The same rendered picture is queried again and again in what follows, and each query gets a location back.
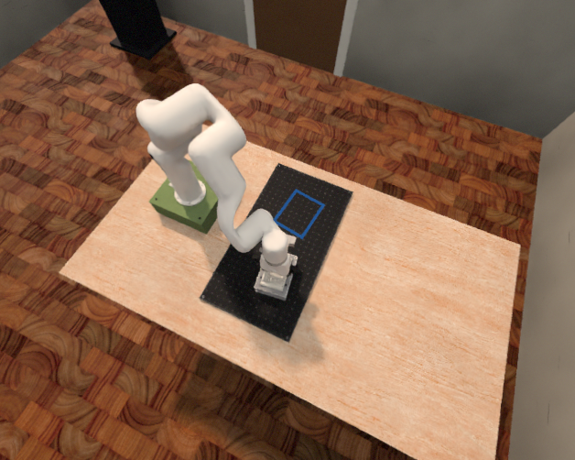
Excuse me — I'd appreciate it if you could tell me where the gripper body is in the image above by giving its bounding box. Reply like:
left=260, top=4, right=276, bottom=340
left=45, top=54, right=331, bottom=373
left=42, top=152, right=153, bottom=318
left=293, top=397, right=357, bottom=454
left=260, top=253, right=291, bottom=276

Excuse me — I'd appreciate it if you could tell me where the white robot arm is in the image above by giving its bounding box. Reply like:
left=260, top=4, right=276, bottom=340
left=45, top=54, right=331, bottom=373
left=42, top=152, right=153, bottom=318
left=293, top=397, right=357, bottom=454
left=136, top=83, right=296, bottom=267

